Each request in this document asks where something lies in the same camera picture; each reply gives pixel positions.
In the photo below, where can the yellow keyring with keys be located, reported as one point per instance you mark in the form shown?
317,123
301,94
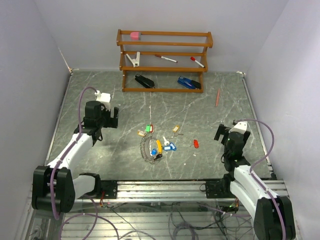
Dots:
150,147

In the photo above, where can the red cap marker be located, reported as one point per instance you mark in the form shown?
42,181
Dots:
197,62
165,58

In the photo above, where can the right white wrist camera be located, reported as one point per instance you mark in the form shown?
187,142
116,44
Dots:
239,129

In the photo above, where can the yellow key tag key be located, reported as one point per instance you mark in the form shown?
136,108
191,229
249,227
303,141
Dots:
175,131

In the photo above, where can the blue key tag lower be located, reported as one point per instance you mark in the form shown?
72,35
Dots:
168,146

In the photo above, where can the aluminium frame rail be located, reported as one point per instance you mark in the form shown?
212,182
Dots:
127,192

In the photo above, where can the wooden three-tier shelf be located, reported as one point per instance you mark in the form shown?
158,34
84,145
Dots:
179,46

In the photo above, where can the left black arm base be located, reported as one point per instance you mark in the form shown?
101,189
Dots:
107,190

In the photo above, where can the blue stapler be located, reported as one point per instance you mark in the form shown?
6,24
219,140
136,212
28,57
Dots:
188,83

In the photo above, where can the red cap marker right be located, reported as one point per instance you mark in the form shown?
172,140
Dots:
197,62

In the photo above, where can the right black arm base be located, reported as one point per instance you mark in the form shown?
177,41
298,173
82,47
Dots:
215,189

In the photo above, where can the black stapler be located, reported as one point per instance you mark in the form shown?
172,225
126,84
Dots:
144,81

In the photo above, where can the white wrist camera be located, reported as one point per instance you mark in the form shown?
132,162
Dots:
104,98
239,129

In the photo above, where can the red key tag key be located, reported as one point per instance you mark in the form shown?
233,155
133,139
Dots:
195,143

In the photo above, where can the pink eraser block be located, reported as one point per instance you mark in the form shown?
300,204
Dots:
135,36

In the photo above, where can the red cap marker left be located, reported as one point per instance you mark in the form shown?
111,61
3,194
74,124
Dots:
165,58

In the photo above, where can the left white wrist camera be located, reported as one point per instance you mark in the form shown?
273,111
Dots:
104,98

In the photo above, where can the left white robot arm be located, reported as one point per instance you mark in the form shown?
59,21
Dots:
53,186

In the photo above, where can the white clip tool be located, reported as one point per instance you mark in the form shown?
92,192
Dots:
135,61

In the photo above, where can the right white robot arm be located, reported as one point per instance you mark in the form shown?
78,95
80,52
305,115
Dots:
272,214

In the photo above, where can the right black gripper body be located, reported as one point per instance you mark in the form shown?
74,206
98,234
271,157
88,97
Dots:
223,130

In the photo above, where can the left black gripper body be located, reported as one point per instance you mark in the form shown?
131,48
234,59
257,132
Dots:
106,121

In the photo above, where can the orange pencil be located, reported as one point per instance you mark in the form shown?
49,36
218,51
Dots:
217,97

